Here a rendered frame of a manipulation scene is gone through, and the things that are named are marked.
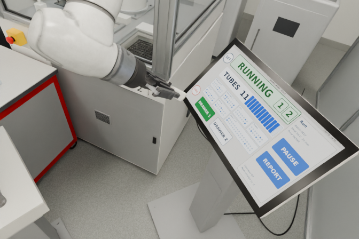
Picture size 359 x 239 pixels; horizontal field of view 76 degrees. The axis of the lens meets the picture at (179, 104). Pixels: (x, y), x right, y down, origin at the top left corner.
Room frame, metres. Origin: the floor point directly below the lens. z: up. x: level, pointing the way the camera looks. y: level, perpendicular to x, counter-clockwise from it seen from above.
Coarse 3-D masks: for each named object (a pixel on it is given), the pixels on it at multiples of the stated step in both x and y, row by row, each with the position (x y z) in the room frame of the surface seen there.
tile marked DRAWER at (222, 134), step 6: (216, 120) 0.54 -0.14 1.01; (210, 126) 0.53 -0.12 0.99; (216, 126) 0.52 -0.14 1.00; (222, 126) 0.51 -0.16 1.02; (216, 132) 0.50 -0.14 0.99; (222, 132) 0.50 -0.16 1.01; (228, 132) 0.49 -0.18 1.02; (222, 138) 0.48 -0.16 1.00; (228, 138) 0.47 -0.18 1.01; (222, 144) 0.46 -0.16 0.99
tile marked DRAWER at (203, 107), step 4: (200, 100) 0.63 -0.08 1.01; (204, 100) 0.62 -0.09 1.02; (196, 104) 0.62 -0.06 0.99; (200, 104) 0.62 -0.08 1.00; (204, 104) 0.61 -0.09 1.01; (208, 104) 0.60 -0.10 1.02; (200, 108) 0.60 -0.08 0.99; (204, 108) 0.60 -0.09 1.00; (208, 108) 0.59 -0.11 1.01; (200, 112) 0.59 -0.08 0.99; (204, 112) 0.58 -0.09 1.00; (208, 112) 0.58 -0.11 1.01; (212, 112) 0.57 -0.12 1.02; (204, 116) 0.57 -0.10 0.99; (208, 116) 0.56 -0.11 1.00; (212, 116) 0.56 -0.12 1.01; (208, 120) 0.55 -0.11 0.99
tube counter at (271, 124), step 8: (240, 96) 0.58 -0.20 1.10; (248, 96) 0.57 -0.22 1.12; (248, 104) 0.55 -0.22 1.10; (256, 104) 0.54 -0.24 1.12; (256, 112) 0.52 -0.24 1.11; (264, 112) 0.51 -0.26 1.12; (264, 120) 0.49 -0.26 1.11; (272, 120) 0.48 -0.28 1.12; (264, 128) 0.47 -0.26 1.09; (272, 128) 0.46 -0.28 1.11; (280, 128) 0.45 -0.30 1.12; (272, 136) 0.44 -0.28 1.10
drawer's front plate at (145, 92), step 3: (126, 87) 0.82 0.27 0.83; (129, 87) 0.82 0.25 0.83; (138, 87) 0.80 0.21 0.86; (132, 90) 0.81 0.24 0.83; (135, 90) 0.81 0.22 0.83; (141, 90) 0.80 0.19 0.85; (144, 90) 0.79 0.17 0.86; (147, 90) 0.79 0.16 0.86; (138, 93) 0.80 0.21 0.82; (141, 93) 0.80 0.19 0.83; (144, 93) 0.79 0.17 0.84; (147, 93) 0.80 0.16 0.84
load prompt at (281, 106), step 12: (240, 60) 0.70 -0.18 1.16; (240, 72) 0.66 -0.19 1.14; (252, 72) 0.64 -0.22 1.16; (252, 84) 0.61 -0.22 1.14; (264, 84) 0.59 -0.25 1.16; (264, 96) 0.55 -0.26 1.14; (276, 96) 0.54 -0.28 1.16; (276, 108) 0.51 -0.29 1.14; (288, 108) 0.50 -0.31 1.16; (288, 120) 0.47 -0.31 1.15
